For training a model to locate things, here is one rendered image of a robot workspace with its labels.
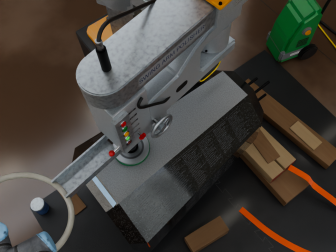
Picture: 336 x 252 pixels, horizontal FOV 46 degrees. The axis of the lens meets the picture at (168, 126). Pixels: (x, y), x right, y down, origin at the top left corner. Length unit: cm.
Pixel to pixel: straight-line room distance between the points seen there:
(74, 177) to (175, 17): 95
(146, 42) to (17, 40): 255
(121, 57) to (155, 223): 115
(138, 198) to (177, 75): 78
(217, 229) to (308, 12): 178
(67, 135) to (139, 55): 189
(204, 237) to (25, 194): 143
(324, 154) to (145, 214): 156
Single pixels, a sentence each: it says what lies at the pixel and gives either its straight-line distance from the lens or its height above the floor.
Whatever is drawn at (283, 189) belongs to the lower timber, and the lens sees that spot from 310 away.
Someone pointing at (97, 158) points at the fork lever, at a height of 106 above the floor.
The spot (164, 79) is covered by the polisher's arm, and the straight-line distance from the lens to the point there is 192.
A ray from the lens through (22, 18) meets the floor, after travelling 425.
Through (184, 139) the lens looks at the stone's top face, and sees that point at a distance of 239.
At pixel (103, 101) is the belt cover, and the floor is 162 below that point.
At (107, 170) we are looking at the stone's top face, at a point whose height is 80.
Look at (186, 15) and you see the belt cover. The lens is 175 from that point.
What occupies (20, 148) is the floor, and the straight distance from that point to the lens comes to 350.
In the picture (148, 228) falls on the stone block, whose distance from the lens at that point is 243.
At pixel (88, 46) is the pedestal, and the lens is 290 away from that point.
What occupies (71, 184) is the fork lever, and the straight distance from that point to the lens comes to 210.
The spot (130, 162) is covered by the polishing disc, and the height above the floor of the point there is 86.
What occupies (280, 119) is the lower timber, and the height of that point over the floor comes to 9.
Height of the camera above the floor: 300
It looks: 64 degrees down
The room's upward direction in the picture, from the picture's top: 5 degrees counter-clockwise
